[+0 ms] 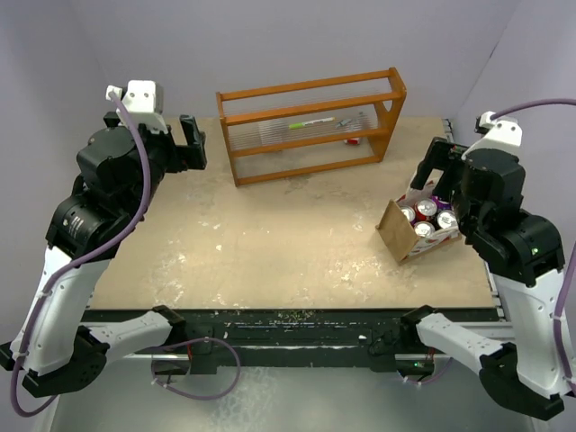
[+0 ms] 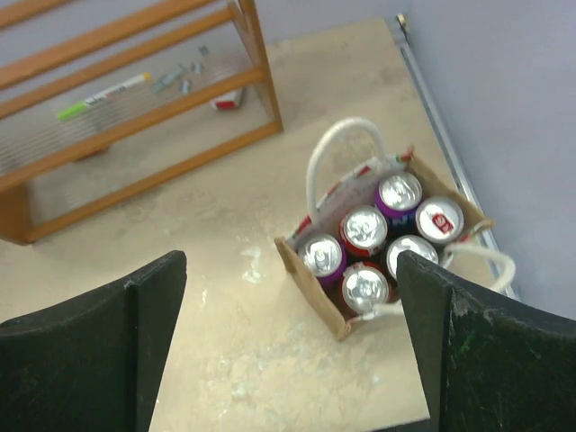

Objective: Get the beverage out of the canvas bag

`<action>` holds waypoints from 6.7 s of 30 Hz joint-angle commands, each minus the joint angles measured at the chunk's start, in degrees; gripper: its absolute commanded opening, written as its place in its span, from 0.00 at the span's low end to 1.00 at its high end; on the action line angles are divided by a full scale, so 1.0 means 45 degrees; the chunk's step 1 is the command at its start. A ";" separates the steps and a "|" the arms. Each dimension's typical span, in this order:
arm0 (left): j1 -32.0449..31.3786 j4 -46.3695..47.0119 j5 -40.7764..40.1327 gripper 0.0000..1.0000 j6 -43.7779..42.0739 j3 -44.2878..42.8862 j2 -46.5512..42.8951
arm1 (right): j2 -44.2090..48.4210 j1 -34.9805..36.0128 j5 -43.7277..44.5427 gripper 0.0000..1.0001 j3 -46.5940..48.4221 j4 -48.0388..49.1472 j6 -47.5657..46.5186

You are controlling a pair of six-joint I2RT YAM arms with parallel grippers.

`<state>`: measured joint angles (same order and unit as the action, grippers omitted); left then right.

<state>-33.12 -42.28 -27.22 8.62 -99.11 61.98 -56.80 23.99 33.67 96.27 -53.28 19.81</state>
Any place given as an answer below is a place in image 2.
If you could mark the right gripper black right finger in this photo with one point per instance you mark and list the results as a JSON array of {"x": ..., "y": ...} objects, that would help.
[{"x": 486, "y": 362}]

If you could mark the aluminium table edge rail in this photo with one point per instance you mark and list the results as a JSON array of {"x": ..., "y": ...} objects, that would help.
[{"x": 498, "y": 267}]

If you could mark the white can red tab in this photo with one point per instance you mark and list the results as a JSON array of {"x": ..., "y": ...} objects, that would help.
[{"x": 440, "y": 220}]

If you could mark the red soda can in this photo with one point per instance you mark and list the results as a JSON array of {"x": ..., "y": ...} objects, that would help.
[
  {"x": 363, "y": 231},
  {"x": 364, "y": 285}
]

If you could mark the purple soda can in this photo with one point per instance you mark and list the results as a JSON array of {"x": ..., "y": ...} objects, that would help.
[
  {"x": 398, "y": 196},
  {"x": 325, "y": 257}
]

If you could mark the grey metal clips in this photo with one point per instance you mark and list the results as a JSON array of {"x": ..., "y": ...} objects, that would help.
[{"x": 183, "y": 73}]

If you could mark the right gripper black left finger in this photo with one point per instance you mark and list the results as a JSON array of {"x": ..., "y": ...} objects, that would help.
[{"x": 94, "y": 362}]

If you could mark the brown canvas tote bag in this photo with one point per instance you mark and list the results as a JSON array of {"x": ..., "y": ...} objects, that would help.
[{"x": 354, "y": 188}]

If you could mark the green white marker pen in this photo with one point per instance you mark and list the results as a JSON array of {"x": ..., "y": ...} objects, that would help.
[{"x": 89, "y": 102}]

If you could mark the purple soda can far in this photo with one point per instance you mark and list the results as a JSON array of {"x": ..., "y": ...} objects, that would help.
[{"x": 398, "y": 196}]

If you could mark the red white small box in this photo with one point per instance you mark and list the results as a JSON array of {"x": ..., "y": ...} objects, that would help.
[{"x": 230, "y": 101}]

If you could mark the orange wooden shelf rack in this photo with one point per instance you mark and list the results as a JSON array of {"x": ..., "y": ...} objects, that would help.
[{"x": 57, "y": 173}]

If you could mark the red soda can near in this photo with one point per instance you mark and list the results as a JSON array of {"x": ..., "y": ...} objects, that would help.
[{"x": 364, "y": 285}]

